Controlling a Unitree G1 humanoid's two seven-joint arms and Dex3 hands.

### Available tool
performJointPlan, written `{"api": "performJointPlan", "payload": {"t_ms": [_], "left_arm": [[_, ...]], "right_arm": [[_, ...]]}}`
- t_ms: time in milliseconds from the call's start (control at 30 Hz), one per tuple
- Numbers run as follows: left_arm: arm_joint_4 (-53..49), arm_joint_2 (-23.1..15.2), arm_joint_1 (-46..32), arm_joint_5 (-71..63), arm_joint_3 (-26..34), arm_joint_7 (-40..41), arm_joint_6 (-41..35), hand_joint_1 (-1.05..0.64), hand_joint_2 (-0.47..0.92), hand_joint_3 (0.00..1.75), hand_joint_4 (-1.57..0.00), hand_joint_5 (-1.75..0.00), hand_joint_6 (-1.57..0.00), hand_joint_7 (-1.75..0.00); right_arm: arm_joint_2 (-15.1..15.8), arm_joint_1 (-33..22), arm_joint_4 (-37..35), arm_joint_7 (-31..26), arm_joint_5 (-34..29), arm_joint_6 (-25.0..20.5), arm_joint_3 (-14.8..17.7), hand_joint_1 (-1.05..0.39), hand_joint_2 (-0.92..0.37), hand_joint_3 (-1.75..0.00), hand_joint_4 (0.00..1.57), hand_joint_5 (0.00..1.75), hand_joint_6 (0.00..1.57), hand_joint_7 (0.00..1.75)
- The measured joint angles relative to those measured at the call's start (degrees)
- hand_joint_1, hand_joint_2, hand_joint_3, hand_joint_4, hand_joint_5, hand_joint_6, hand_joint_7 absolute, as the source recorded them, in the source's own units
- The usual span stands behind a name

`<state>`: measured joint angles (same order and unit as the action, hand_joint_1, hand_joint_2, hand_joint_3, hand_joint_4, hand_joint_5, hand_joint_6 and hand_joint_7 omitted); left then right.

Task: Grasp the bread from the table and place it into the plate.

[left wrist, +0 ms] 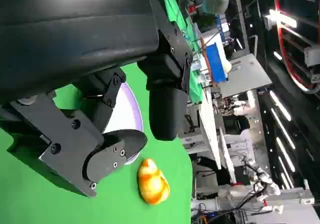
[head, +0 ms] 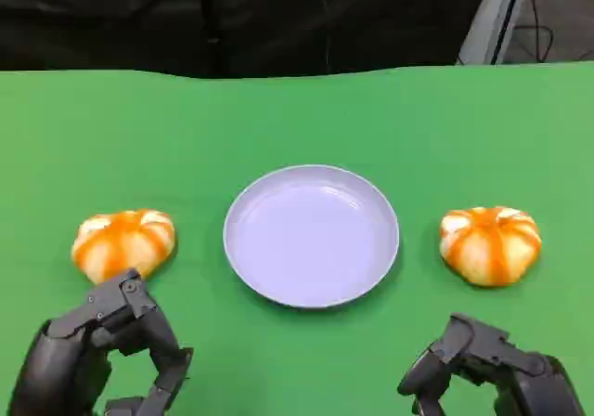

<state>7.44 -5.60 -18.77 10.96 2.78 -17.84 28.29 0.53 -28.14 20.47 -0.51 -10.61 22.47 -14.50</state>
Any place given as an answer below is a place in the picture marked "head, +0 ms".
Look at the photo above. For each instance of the grey metal frame post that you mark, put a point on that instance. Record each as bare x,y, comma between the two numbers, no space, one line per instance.
492,21

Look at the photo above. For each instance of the black backdrop curtain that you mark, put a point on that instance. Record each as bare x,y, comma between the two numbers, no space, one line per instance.
162,16

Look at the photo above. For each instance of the orange white toy bread roll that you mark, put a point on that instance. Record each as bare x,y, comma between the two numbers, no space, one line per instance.
489,249
123,244

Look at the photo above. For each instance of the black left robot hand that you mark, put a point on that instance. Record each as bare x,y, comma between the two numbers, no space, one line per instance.
55,365

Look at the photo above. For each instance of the lilac plate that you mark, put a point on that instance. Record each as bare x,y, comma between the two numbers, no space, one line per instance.
311,239

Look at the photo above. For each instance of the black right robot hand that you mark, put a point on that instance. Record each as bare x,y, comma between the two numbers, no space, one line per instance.
524,369

